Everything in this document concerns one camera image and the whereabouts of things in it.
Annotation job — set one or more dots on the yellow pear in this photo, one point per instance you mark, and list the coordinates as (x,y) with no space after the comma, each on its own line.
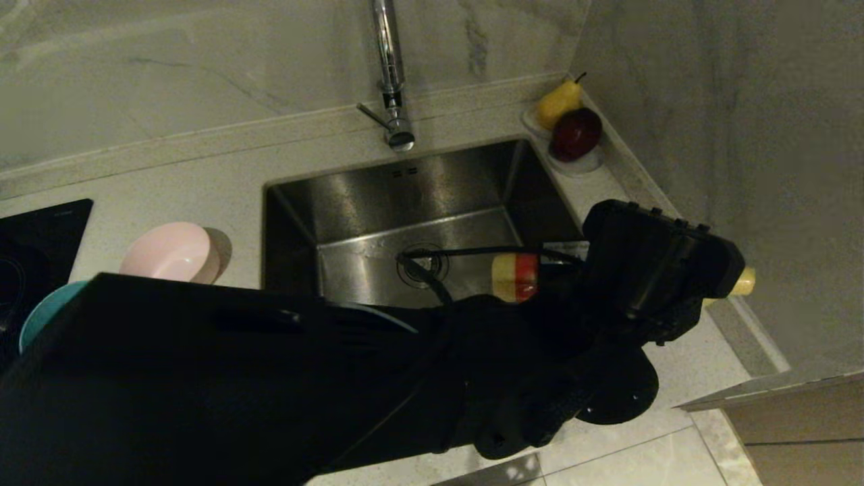
(557,104)

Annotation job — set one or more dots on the dark red apple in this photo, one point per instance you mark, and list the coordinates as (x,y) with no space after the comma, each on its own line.
(575,135)

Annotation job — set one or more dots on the beige wooden cabinet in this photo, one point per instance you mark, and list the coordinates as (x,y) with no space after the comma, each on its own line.
(796,432)

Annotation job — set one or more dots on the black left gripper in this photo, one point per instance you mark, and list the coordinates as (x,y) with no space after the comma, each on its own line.
(580,324)

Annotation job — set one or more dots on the blue bowl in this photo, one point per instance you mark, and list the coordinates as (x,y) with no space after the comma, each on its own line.
(50,310)

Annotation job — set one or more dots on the stainless steel sink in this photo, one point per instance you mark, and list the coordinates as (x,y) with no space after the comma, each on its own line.
(405,202)

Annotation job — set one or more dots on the white fruit dish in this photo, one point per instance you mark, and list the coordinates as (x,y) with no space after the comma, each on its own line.
(580,167)

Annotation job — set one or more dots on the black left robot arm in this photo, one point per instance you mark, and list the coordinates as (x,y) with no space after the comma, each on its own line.
(202,378)

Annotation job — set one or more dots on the pink bowl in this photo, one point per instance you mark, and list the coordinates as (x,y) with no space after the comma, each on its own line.
(169,253)

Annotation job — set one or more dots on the black glass cooktop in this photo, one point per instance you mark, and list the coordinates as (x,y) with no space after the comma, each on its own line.
(40,236)

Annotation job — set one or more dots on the round metal sink drain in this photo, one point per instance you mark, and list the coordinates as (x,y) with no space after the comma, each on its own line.
(422,270)

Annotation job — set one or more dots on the chrome faucet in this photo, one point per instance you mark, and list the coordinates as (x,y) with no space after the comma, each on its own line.
(391,74)

